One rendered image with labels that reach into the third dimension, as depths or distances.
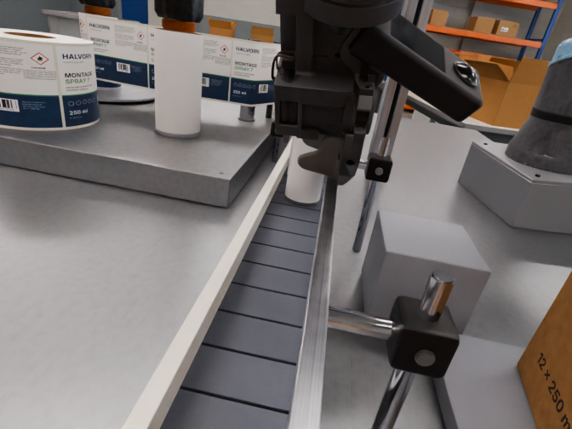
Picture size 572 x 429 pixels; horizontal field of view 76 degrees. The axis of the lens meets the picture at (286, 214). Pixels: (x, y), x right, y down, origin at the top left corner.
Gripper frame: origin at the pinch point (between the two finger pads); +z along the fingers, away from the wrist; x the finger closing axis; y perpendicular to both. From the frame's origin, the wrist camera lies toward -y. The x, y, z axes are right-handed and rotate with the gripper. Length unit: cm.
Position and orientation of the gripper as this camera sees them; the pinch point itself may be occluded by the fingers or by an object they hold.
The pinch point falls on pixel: (346, 175)
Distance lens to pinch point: 41.8
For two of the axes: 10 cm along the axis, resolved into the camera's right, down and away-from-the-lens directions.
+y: -9.9, -1.3, 0.9
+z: 0.0, 5.6, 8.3
